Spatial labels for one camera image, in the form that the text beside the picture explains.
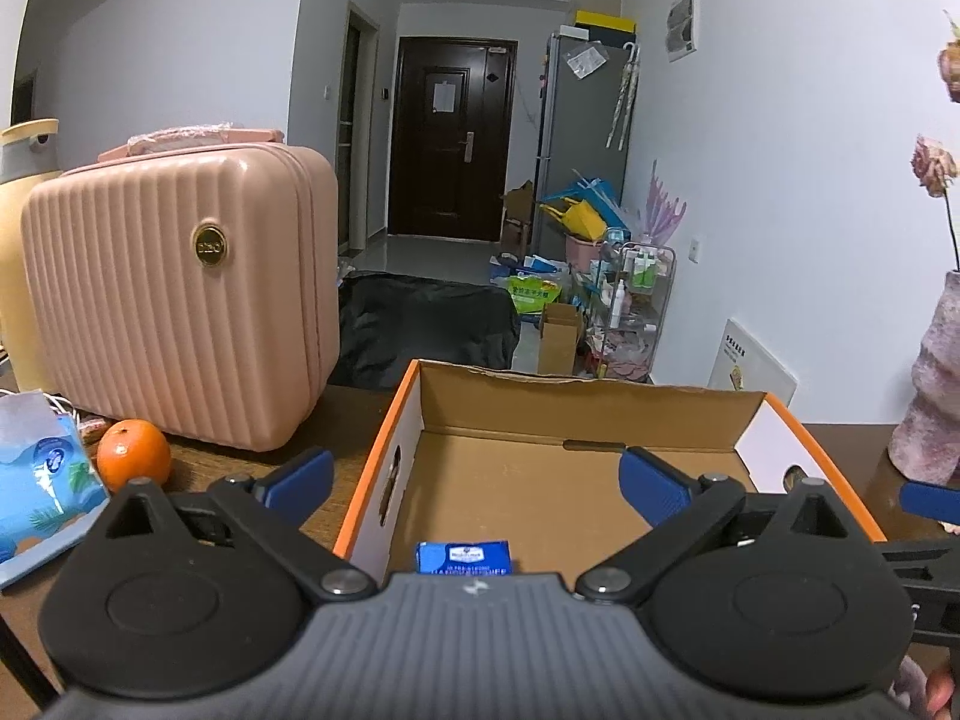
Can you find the purple wall decoration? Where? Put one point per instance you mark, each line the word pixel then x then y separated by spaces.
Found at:
pixel 660 210

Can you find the bunch of dried pink roses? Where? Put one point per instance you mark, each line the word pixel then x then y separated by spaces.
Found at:
pixel 934 165

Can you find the orange-edged cardboard box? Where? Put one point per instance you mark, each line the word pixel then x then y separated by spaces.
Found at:
pixel 525 465

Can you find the pink textured vase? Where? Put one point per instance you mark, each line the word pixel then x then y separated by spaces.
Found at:
pixel 934 405

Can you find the white leaning board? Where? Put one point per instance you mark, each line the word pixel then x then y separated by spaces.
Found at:
pixel 754 364

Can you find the paper notice on door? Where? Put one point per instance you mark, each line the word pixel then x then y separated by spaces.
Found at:
pixel 445 97

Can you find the person's right hand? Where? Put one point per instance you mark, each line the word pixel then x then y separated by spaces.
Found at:
pixel 941 690

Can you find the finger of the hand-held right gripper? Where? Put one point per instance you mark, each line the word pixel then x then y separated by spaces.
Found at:
pixel 922 553
pixel 931 501

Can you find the orange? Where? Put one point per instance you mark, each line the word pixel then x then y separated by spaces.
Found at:
pixel 133 457

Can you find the pink bucket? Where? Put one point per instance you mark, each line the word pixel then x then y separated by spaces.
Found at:
pixel 585 253

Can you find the yellow and black box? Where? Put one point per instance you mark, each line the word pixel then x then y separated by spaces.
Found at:
pixel 606 24

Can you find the blue tissue pack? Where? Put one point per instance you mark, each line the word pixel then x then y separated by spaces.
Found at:
pixel 37 480

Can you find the grey refrigerator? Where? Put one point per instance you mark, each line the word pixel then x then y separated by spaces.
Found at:
pixel 577 127

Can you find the white wall socket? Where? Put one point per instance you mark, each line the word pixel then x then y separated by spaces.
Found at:
pixel 697 250

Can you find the white wall electrical panel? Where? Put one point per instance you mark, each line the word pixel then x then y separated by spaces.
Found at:
pixel 682 22

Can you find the yellow bag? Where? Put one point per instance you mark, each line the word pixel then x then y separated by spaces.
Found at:
pixel 581 217

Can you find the pink ribbed suitcase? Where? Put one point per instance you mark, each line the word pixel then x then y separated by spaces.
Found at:
pixel 150 300

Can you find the blue bag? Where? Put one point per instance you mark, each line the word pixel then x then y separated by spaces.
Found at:
pixel 611 202

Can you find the brown cardboard box by door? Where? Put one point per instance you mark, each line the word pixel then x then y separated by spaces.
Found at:
pixel 517 217

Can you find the folded pale umbrella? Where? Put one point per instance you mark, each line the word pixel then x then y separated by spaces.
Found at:
pixel 624 97

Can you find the black floor bag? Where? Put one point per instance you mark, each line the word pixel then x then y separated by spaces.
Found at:
pixel 427 330

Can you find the grey side door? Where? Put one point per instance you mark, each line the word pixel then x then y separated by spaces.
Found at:
pixel 352 135

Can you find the clear plastic pouch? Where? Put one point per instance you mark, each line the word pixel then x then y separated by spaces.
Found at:
pixel 586 60

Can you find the small blue packet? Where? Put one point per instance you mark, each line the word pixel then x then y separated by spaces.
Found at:
pixel 463 559

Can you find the green printed bag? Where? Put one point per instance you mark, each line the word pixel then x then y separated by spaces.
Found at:
pixel 534 296

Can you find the dark brown entrance door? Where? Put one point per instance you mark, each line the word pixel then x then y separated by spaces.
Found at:
pixel 420 165

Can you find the small open cardboard box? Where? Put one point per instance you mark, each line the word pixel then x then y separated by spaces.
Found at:
pixel 559 341

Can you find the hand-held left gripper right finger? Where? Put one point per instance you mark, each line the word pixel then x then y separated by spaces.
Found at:
pixel 652 484

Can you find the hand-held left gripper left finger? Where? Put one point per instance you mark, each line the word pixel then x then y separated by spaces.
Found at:
pixel 300 476

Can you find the yellow water bottle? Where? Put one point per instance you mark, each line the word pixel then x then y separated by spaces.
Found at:
pixel 15 240

